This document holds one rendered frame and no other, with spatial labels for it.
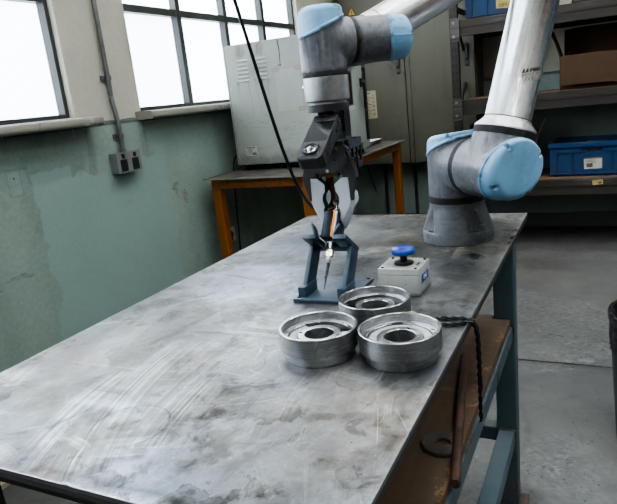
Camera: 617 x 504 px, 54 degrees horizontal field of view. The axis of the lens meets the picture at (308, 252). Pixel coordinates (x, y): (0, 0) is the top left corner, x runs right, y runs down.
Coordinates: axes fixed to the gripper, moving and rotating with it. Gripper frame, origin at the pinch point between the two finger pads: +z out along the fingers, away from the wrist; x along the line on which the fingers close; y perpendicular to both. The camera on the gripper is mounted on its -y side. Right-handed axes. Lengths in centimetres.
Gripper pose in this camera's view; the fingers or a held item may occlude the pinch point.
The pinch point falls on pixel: (334, 222)
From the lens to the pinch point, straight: 104.5
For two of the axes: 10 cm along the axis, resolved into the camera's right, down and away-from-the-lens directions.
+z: 1.1, 9.6, 2.5
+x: -9.0, -0.1, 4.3
